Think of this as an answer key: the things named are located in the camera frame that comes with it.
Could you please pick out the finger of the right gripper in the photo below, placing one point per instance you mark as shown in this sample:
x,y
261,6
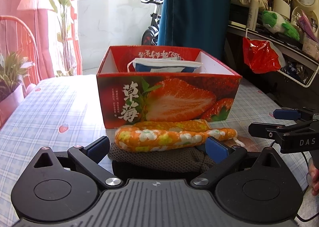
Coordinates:
x,y
264,130
286,114

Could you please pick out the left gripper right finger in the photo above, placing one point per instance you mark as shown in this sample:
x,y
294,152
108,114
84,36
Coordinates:
x,y
225,158

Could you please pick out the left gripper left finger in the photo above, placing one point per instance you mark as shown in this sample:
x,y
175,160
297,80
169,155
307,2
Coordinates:
x,y
86,160

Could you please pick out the grey knitted cloth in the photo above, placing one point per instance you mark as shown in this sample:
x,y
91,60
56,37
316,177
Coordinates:
x,y
176,160

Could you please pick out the blue white packet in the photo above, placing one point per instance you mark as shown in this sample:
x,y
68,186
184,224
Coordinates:
x,y
163,65

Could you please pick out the person right hand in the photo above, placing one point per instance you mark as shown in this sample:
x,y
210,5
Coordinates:
x,y
312,178

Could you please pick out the plaid strawberry tablecloth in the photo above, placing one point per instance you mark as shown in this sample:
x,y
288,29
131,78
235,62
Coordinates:
x,y
62,112

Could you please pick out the red plastic bag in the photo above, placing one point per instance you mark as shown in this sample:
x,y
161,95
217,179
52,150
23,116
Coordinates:
x,y
262,56

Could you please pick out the clear plastic jar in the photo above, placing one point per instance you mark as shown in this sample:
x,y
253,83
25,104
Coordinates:
x,y
310,48

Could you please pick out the red strawberry cardboard box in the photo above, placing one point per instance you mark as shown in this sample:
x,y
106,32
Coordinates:
x,y
131,97

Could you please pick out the green white plush toy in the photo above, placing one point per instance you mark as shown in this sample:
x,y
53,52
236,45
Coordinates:
x,y
275,23

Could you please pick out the white brush holder cup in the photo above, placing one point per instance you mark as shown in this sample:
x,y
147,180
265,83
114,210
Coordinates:
x,y
282,7

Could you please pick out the white spray bottle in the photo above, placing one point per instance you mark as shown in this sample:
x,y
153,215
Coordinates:
x,y
252,14

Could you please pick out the black exercise bike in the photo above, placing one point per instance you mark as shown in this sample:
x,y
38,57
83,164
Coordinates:
x,y
150,36

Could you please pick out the teal curtain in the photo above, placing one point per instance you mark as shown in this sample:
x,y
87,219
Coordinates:
x,y
195,24

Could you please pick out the white wire rack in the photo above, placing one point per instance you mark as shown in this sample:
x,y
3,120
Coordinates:
x,y
294,71

